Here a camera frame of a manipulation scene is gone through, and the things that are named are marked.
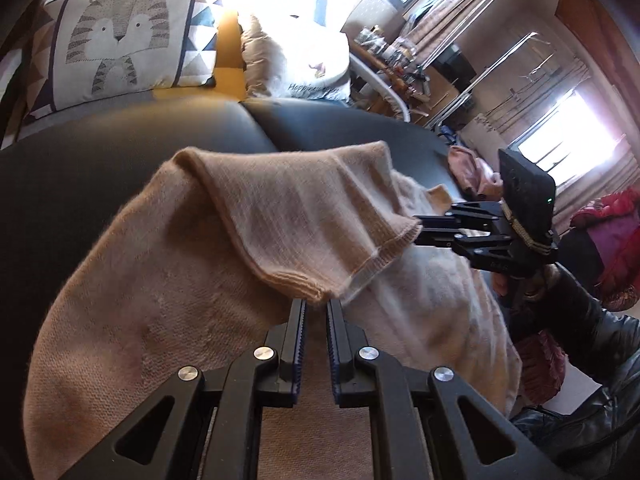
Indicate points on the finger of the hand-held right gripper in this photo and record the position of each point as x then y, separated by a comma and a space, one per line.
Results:
465, 215
470, 247

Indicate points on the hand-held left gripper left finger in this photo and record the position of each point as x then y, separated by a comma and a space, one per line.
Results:
299, 350

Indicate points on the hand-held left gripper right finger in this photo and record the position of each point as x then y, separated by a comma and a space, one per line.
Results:
334, 355

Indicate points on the beige knit sweater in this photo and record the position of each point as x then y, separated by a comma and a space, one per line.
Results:
150, 270

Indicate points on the person's right forearm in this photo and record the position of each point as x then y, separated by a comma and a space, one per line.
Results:
590, 320

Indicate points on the metal clothes rack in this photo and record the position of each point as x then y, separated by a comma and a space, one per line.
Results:
475, 91

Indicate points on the person's right hand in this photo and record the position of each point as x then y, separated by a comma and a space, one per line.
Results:
542, 285

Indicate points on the pink knit garment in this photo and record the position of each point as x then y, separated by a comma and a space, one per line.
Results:
467, 167

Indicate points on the black television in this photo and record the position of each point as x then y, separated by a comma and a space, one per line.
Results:
452, 65

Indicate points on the cluttered wooden side table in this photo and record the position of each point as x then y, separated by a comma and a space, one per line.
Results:
380, 45

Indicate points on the deer print pillow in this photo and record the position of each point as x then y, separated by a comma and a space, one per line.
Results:
270, 60

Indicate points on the yellow blue patterned blanket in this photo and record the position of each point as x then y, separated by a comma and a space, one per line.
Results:
227, 35

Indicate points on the tiger print pillow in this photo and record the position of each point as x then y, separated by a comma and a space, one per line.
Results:
115, 45

